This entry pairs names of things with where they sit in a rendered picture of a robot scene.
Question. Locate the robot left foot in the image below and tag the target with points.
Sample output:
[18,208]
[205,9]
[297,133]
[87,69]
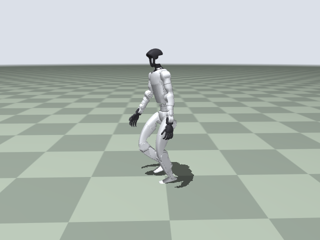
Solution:
[167,180]

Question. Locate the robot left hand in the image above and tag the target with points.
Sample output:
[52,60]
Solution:
[168,130]

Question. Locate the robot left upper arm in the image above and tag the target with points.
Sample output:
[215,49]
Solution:
[165,76]

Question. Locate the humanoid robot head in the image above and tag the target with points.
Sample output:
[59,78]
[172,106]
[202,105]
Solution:
[153,54]

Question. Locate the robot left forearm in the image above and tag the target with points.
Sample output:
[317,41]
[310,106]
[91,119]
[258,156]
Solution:
[170,107]

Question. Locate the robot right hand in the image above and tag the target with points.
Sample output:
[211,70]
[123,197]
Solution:
[133,119]

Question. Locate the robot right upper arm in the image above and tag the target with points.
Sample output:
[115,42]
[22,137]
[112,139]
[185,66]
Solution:
[149,93]

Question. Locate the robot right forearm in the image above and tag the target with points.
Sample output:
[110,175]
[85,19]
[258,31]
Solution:
[143,104]

